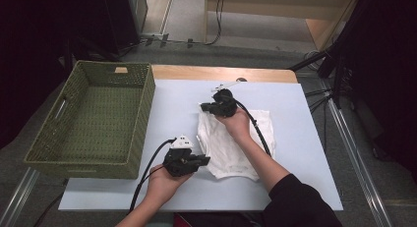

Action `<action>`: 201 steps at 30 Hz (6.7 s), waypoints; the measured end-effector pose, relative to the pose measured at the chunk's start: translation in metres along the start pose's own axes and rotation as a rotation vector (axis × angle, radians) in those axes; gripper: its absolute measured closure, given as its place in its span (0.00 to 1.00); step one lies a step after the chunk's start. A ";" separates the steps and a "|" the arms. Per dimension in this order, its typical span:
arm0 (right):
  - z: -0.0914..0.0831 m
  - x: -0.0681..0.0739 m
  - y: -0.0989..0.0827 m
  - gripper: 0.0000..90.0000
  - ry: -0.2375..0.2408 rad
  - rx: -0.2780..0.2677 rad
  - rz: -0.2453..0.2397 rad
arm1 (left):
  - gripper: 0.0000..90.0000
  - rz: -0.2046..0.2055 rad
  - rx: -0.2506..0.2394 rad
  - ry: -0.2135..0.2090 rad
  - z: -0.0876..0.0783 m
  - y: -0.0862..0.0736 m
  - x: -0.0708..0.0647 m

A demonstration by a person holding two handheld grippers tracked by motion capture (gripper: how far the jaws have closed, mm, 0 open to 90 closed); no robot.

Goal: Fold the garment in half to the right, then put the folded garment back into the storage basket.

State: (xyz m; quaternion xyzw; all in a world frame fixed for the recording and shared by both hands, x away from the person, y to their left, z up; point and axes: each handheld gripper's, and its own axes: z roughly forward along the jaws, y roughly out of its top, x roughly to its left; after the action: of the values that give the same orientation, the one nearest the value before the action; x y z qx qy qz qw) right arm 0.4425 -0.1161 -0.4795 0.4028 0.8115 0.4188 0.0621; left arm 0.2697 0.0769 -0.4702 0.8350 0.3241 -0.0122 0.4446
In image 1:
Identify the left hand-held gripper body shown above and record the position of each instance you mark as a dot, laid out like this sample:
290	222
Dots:
180	163

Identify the black curtain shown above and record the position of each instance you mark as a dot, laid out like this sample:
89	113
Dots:
387	73
29	56

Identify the light wooden furniture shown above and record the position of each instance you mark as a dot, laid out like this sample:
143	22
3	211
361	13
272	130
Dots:
278	4

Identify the person's left hand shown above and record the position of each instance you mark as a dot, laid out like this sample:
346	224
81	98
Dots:
162	186

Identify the green woven basket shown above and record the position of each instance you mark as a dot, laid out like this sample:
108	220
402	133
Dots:
98	122

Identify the metal floor rail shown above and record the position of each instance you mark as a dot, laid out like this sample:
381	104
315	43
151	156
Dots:
357	168
16	200

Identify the person's right hand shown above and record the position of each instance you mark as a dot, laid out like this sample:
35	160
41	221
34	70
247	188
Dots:
237	124

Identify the black tripod stand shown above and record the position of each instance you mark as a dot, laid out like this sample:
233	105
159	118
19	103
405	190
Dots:
337	89

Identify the white baby romper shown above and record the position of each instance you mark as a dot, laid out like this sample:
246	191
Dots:
223	151

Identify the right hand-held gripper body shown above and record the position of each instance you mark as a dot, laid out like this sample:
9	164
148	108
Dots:
226	105

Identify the black cabinet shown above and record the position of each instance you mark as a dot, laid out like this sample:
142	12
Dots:
121	20

